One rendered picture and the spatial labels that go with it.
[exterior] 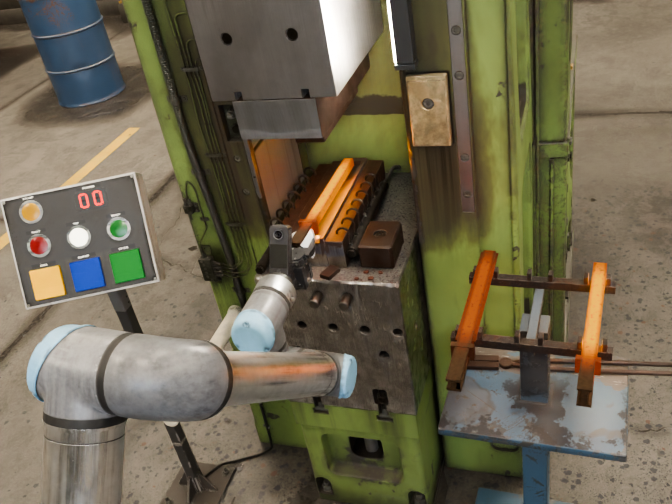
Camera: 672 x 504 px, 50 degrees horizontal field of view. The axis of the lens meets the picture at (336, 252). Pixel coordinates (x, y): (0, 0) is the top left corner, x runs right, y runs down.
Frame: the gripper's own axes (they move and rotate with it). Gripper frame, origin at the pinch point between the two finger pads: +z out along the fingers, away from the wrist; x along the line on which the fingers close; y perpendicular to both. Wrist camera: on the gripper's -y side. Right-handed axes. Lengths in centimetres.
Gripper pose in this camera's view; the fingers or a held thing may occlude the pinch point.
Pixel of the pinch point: (305, 229)
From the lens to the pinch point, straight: 170.9
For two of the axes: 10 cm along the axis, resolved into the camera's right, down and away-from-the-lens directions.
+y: 1.6, 8.1, 5.6
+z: 2.9, -5.8, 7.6
